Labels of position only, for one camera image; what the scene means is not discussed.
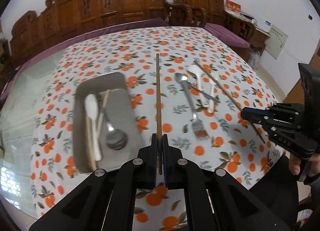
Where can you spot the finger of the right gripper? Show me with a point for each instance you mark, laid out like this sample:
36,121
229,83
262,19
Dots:
256,116

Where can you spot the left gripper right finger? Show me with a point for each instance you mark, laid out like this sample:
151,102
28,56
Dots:
168,165

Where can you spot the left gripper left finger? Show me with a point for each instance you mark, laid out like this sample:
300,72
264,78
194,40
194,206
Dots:
151,168

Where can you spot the metal fork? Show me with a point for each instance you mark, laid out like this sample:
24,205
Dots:
197,125

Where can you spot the white plastic fork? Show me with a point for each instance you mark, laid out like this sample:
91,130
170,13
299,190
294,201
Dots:
211,103

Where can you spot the light bamboo chopstick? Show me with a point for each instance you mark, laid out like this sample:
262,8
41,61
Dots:
90,144
102,102

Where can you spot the dark brown wooden chopstick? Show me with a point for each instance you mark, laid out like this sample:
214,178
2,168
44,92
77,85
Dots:
159,116

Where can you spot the white plastic spoon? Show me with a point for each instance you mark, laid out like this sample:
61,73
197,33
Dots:
197,72
91,108

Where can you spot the right hand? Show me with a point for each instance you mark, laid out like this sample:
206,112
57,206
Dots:
295,167

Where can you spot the metal rectangular tray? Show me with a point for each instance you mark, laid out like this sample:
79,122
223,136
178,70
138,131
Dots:
121,115

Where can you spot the orange print tablecloth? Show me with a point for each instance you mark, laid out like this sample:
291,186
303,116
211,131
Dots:
234,145

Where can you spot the purple armchair cushion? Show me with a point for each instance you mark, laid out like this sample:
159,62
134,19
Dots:
226,36

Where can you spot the wooden side table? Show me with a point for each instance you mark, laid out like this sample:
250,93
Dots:
245,29

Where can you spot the red calendar sign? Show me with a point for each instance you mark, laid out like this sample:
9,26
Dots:
231,6

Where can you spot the carved wooden armchair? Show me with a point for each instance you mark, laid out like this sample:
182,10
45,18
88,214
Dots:
200,1

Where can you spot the carved wooden sofa bench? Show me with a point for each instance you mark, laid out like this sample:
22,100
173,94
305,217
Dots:
65,19

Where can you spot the purple sofa cushion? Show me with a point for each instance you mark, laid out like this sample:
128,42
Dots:
157,22

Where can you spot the white wall electrical panel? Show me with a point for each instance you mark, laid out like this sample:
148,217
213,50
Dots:
276,42

